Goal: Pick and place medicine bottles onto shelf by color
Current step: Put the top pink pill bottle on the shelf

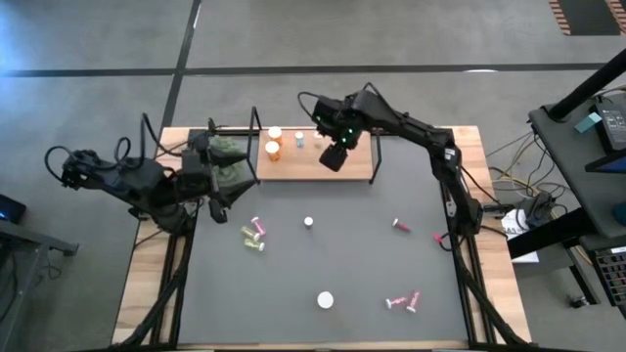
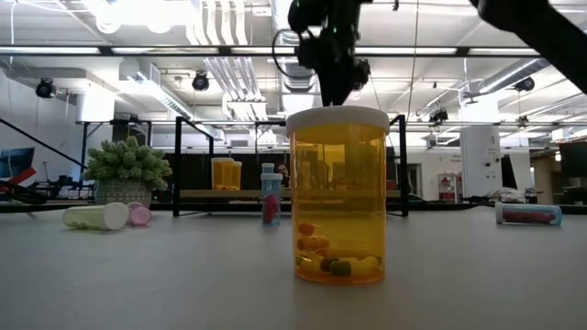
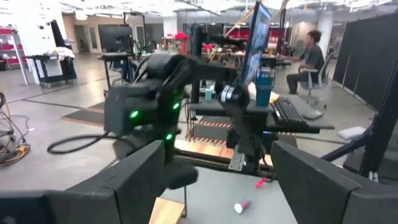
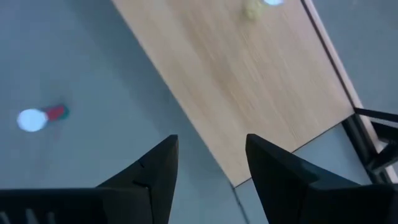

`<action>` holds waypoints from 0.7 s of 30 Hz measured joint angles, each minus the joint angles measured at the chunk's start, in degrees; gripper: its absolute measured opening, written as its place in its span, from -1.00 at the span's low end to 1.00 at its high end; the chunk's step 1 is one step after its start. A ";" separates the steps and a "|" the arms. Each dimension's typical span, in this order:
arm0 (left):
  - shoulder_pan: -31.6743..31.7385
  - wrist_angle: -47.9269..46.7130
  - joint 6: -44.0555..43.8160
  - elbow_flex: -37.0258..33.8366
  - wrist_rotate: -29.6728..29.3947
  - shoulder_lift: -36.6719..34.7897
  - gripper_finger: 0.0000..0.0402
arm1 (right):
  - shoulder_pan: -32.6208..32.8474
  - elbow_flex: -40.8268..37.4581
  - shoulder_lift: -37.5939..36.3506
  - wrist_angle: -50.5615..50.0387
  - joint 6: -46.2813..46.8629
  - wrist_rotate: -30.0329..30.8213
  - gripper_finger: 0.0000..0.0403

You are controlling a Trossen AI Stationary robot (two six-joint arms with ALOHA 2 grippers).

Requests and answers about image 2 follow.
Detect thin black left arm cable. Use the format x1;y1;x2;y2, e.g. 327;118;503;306
0;116;89;170

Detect black aluminium table frame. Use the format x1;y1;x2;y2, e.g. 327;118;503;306
0;199;587;216

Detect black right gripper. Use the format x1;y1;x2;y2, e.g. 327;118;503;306
287;0;369;108

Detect white rack with red items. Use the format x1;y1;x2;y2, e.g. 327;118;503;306
437;172;463;203

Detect white square pillar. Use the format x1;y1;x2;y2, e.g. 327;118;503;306
460;126;504;199

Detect black beam with light strips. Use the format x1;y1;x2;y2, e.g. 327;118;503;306
0;44;587;59

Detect blue monitor screen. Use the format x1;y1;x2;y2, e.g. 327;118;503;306
0;146;36;180

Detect black metal rack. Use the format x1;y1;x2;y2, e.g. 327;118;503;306
75;118;153;173

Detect white cloth bundle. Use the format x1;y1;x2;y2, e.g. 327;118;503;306
488;187;519;204

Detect blue capped vial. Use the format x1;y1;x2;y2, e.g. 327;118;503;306
260;172;284;226

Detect green succulent plant in pot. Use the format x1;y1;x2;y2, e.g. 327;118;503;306
81;135;173;208

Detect silver round air duct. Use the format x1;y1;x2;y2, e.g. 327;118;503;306
270;0;336;93

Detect clear bottle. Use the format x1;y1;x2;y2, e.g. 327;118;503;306
61;202;130;232

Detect black room divider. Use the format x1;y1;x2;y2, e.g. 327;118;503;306
153;152;400;203

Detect orange medicine bottle white cap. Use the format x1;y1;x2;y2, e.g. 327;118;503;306
285;105;391;286
231;159;243;192
210;157;236;192

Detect wooden shelf black metal legs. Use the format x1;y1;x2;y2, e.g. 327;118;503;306
172;114;410;219

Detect person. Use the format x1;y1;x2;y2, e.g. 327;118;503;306
273;162;293;189

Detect dark monitor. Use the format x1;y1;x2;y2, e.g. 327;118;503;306
559;141;587;180

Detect pink medicine bottle white cap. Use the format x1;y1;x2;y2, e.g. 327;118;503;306
127;201;153;227

